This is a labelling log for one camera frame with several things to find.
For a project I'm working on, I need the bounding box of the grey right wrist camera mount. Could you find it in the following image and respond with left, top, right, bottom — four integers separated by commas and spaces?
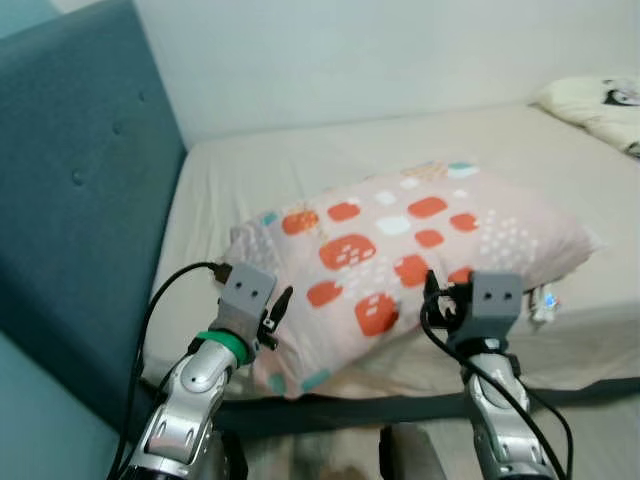
467, 271, 524, 347

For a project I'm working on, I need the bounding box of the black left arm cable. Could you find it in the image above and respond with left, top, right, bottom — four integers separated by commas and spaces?
105, 260, 233, 480

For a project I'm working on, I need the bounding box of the pink pillow with orange blotches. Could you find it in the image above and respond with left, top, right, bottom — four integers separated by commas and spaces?
222, 160, 603, 399

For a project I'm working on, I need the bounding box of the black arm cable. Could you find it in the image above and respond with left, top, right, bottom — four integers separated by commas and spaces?
105, 260, 233, 480
418, 295, 576, 480

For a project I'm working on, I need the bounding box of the bed with cream sheet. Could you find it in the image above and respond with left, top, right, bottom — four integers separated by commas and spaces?
140, 100, 640, 437

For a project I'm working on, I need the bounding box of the teal upholstered headboard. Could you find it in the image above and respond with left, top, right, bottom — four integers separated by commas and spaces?
0, 0, 189, 433

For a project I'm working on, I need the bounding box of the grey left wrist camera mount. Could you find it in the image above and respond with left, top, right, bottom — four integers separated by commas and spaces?
214, 262, 280, 347

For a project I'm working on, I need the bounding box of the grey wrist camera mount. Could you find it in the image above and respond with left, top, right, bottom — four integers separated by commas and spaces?
214, 262, 280, 347
467, 271, 524, 347

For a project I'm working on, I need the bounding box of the cream cartoon print quilt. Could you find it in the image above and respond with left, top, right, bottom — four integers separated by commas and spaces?
533, 76, 640, 159

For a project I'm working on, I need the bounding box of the white plastic packet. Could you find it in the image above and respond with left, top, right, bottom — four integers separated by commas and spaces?
530, 283, 559, 323

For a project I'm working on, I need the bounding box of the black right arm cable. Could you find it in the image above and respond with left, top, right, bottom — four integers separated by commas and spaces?
418, 295, 576, 480

